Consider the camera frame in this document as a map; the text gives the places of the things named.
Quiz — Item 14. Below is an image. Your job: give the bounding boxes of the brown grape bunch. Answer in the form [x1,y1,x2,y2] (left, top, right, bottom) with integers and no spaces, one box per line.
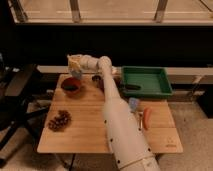
[48,110,71,132]

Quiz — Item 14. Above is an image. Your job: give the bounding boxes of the orange carrot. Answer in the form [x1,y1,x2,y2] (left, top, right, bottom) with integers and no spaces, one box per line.
[142,108,152,130]

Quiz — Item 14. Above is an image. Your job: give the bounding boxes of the black office chair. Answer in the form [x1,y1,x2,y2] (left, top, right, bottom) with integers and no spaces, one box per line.
[0,63,51,168]

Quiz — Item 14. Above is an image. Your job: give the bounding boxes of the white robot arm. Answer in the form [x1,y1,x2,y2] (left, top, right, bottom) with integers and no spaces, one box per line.
[67,55,161,171]

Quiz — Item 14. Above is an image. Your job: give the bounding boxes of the green plastic tray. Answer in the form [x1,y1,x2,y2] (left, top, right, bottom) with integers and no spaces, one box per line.
[121,66,172,99]

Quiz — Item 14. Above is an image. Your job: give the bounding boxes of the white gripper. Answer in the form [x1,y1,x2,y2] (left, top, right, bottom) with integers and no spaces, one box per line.
[68,55,88,79]

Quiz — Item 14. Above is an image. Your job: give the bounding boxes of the red plastic cup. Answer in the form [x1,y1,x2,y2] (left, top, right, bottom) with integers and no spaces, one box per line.
[61,77,82,97]

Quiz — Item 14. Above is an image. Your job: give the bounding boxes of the dark green cucumber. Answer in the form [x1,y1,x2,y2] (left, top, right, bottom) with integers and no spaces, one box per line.
[124,84,141,90]

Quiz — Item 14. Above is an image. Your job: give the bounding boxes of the blue sponge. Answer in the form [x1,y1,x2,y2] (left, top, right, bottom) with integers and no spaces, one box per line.
[129,98,139,112]

